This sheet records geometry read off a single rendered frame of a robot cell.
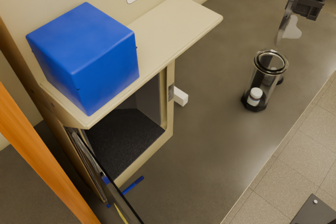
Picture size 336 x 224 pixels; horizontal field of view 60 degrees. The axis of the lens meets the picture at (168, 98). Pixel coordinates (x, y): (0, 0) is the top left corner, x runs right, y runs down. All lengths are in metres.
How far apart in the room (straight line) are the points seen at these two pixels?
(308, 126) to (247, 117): 1.32
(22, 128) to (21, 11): 0.14
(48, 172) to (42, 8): 0.23
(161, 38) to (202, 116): 0.63
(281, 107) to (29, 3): 0.97
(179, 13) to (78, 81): 0.27
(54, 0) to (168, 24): 0.20
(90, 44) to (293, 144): 2.01
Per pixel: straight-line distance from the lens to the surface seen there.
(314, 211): 2.10
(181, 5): 0.58
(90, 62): 0.35
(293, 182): 2.14
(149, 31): 0.52
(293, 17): 0.84
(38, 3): 0.42
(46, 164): 0.45
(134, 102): 0.99
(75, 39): 0.39
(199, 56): 1.29
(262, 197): 2.03
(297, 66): 1.36
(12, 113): 0.36
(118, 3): 0.50
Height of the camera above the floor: 1.84
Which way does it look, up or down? 53 degrees down
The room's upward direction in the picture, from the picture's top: straight up
